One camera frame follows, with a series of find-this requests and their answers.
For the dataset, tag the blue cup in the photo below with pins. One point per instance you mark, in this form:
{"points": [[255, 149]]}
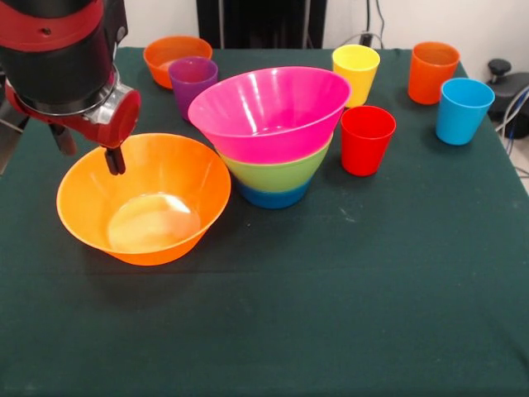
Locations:
{"points": [[458, 120]]}

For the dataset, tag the black power plug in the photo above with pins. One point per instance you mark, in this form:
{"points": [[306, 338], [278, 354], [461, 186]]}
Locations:
{"points": [[366, 39]]}

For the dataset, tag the large orange bowl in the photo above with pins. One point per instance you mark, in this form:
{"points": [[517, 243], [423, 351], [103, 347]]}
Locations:
{"points": [[165, 178]]}

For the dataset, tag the dark green table cloth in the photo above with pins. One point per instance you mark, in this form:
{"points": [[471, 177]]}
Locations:
{"points": [[289, 310]]}

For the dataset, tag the grey metal leg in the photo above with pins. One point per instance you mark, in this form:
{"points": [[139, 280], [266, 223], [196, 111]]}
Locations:
{"points": [[10, 125]]}

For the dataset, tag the black round base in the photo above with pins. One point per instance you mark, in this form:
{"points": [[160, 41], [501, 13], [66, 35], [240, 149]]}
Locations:
{"points": [[518, 82]]}

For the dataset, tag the red cup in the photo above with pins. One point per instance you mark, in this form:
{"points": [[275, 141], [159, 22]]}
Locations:
{"points": [[363, 153]]}

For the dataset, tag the purple cup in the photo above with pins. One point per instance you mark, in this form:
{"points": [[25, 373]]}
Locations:
{"points": [[186, 91]]}

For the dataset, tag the green bowl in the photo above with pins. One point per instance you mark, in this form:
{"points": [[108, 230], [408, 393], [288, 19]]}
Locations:
{"points": [[273, 175]]}

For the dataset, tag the yellow cup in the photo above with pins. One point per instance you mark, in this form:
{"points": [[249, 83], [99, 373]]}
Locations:
{"points": [[359, 66]]}

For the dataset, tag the black round knob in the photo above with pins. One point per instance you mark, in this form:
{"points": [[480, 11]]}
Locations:
{"points": [[499, 66]]}

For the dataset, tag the blue bowl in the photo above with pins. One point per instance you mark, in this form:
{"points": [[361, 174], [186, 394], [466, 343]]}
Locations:
{"points": [[273, 199]]}

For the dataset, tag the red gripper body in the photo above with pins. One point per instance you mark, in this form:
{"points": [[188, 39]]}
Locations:
{"points": [[126, 120]]}

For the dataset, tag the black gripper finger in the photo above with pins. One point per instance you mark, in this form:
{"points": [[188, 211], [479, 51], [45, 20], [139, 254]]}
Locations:
{"points": [[64, 141], [115, 162]]}

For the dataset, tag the large pink bowl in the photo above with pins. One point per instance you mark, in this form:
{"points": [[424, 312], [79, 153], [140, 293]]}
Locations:
{"points": [[264, 140]]}

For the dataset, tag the orange cup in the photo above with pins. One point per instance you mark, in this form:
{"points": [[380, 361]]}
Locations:
{"points": [[425, 82]]}

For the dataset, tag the small dark orange bowl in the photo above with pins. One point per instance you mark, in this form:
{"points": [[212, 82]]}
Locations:
{"points": [[160, 70]]}

